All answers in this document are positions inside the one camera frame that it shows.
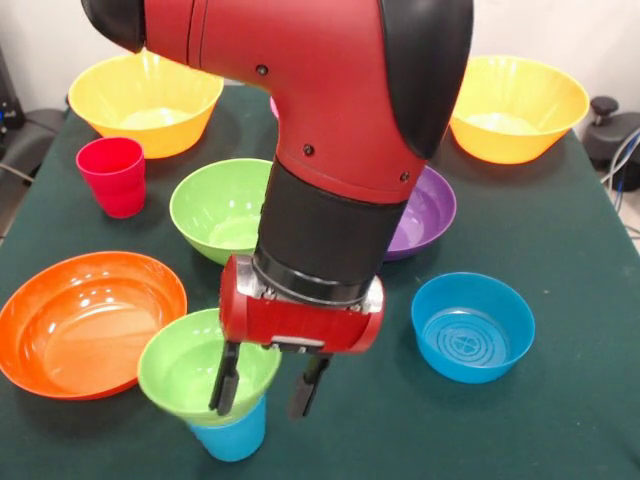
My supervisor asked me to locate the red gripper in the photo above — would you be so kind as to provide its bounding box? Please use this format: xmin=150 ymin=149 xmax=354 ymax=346
xmin=208 ymin=254 xmax=386 ymax=420

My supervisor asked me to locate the blue cup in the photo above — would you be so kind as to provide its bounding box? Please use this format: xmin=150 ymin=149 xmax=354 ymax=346
xmin=187 ymin=394 xmax=269 ymax=463

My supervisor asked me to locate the small green bowl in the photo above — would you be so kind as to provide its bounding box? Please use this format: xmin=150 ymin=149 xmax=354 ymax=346
xmin=137 ymin=308 xmax=282 ymax=427

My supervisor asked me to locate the large green bowl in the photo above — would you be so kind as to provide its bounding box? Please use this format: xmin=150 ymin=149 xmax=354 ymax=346
xmin=169 ymin=158 xmax=275 ymax=266

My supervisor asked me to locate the blue bowl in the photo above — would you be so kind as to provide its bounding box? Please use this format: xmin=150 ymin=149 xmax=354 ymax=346
xmin=410 ymin=271 xmax=537 ymax=385

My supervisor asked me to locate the dark green tablecloth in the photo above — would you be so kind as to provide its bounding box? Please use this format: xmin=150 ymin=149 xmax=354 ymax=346
xmin=0 ymin=84 xmax=640 ymax=480

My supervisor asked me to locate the orange shallow bowl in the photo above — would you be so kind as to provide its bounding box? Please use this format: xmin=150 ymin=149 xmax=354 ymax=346
xmin=0 ymin=250 xmax=189 ymax=401

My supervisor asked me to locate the purple bowl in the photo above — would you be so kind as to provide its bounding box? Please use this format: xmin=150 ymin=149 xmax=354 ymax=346
xmin=382 ymin=167 xmax=457 ymax=262

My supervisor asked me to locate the red cup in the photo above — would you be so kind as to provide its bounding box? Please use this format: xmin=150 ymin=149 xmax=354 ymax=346
xmin=75 ymin=136 xmax=147 ymax=220

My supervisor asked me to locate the yellow-orange large bowl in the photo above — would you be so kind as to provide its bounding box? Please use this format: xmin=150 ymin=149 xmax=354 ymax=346
xmin=67 ymin=49 xmax=225 ymax=160
xmin=448 ymin=54 xmax=591 ymax=165

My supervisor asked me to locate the grey office chair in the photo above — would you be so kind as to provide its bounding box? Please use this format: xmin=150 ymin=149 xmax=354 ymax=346
xmin=0 ymin=108 xmax=69 ymax=182

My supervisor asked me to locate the black computer equipment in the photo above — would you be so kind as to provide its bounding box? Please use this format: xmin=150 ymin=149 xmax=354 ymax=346
xmin=0 ymin=47 xmax=25 ymax=134

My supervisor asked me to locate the grey cable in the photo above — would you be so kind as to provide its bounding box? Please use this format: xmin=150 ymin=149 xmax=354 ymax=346
xmin=601 ymin=128 xmax=640 ymax=185

